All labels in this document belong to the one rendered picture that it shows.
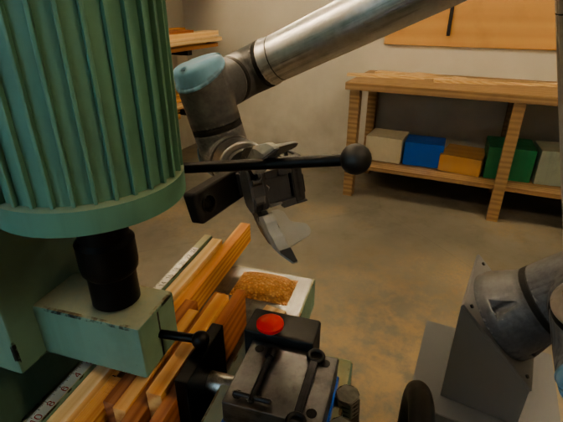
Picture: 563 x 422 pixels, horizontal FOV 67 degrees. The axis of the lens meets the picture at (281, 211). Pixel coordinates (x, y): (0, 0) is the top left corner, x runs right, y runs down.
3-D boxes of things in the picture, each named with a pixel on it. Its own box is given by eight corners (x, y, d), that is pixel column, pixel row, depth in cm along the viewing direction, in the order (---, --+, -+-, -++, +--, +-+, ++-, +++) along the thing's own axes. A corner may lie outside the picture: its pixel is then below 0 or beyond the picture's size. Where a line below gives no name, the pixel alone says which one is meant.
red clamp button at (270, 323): (279, 339, 45) (279, 331, 44) (252, 333, 45) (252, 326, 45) (286, 321, 47) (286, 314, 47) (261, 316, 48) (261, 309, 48)
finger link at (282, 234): (327, 249, 55) (297, 195, 59) (286, 265, 53) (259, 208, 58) (323, 260, 58) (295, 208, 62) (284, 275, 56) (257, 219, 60)
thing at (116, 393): (125, 436, 47) (117, 405, 45) (111, 432, 48) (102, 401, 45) (200, 327, 63) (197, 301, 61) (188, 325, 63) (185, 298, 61)
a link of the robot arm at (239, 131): (187, 132, 80) (204, 180, 84) (201, 143, 69) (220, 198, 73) (233, 116, 82) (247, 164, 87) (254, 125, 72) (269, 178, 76)
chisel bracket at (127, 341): (149, 389, 47) (138, 330, 43) (47, 362, 50) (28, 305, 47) (183, 343, 53) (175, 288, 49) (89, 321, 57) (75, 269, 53)
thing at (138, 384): (133, 446, 46) (125, 411, 44) (121, 442, 46) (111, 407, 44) (203, 341, 60) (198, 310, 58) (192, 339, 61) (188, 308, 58)
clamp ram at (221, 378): (245, 458, 44) (242, 398, 40) (182, 439, 46) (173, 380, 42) (272, 390, 52) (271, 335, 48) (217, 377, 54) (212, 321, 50)
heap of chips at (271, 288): (286, 306, 67) (286, 296, 67) (229, 294, 70) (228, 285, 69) (297, 280, 73) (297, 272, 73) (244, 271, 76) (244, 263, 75)
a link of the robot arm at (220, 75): (196, 55, 79) (217, 120, 84) (156, 69, 70) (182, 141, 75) (238, 45, 74) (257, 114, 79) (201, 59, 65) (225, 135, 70)
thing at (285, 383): (321, 460, 38) (323, 419, 36) (211, 428, 41) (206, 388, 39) (344, 357, 50) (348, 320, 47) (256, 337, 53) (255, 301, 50)
